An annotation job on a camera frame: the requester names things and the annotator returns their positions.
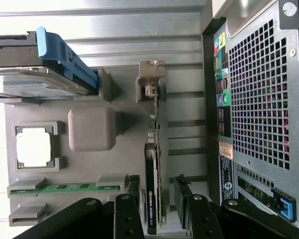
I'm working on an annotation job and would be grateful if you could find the hard disk in blue caddy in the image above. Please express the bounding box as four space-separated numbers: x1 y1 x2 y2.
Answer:
0 26 101 98

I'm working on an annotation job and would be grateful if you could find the open black PC case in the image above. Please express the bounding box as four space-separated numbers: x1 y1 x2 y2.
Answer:
201 0 299 239

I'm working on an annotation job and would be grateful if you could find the silver CPU chip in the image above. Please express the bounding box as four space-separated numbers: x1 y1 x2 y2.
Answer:
15 127 53 168

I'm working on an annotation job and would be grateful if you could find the green RAM stick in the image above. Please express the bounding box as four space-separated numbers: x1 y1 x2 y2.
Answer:
9 183 122 195

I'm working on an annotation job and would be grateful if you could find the grey plastic parts rack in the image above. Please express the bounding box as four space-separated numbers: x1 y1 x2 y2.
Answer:
0 66 171 239

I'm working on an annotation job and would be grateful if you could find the blue plastic case latch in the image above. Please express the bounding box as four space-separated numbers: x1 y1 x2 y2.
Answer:
271 188 297 223

